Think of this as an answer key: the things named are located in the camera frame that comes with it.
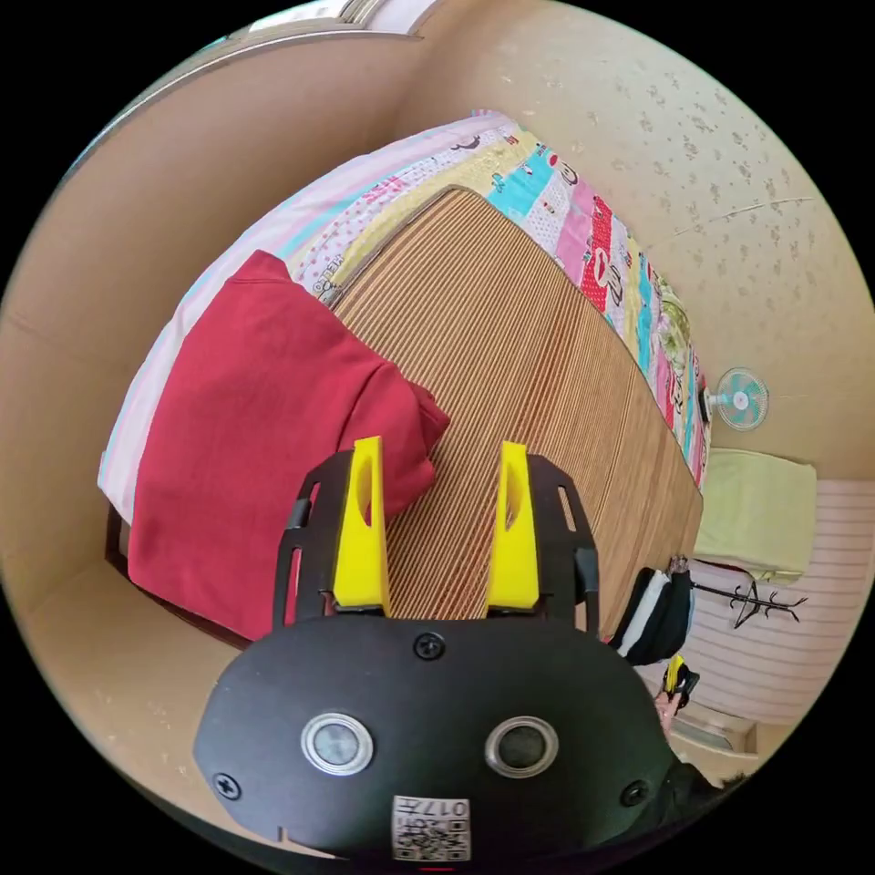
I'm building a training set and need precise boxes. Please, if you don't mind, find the person's body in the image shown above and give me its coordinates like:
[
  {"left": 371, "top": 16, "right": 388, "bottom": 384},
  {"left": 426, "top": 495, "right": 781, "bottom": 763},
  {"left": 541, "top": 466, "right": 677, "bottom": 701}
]
[{"left": 671, "top": 758, "right": 757, "bottom": 825}]

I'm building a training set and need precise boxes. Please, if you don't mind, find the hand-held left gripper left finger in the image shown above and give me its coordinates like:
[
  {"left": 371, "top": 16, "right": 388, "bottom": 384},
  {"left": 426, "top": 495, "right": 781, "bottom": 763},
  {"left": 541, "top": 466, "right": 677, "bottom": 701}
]
[{"left": 333, "top": 437, "right": 392, "bottom": 611}]

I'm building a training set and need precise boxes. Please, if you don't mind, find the bed with woven mat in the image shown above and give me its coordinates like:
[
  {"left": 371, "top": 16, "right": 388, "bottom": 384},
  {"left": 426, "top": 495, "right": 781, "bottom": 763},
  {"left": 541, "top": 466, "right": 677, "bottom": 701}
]
[{"left": 97, "top": 108, "right": 714, "bottom": 652}]

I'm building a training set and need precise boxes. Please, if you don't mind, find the red long sleeve shirt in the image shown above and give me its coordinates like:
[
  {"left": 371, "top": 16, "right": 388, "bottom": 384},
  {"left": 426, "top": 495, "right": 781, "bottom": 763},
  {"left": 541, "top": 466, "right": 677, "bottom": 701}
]
[{"left": 128, "top": 249, "right": 452, "bottom": 644}]

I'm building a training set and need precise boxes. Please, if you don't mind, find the light green folded blanket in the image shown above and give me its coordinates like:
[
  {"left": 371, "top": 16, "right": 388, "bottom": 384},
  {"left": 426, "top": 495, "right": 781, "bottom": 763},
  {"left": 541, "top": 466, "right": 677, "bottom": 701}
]
[{"left": 692, "top": 448, "right": 818, "bottom": 584}]

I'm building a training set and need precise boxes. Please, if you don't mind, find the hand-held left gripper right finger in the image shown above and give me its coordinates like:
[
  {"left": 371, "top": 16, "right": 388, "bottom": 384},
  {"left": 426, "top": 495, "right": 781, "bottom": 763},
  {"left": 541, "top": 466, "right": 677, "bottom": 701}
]
[{"left": 486, "top": 440, "right": 545, "bottom": 611}]

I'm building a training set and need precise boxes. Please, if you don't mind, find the small white and teal fan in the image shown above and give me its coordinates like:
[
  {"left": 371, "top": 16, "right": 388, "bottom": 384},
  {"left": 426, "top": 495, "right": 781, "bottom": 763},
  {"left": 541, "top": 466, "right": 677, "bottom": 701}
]
[{"left": 705, "top": 366, "right": 771, "bottom": 434}]

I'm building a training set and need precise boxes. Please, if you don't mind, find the black coat rack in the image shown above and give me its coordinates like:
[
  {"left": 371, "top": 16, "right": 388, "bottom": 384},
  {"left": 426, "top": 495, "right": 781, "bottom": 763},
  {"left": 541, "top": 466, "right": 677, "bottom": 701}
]
[{"left": 688, "top": 576, "right": 810, "bottom": 631}]

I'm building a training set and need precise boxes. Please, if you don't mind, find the pile of clothes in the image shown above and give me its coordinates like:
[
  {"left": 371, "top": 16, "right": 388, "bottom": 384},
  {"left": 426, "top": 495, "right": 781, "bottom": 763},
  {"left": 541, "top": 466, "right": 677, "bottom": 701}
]
[{"left": 606, "top": 565, "right": 696, "bottom": 668}]

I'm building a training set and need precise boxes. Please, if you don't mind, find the pink striped cloth wardrobe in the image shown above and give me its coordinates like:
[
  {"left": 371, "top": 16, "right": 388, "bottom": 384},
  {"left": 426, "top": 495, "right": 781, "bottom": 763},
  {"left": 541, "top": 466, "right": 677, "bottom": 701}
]
[{"left": 673, "top": 478, "right": 875, "bottom": 727}]

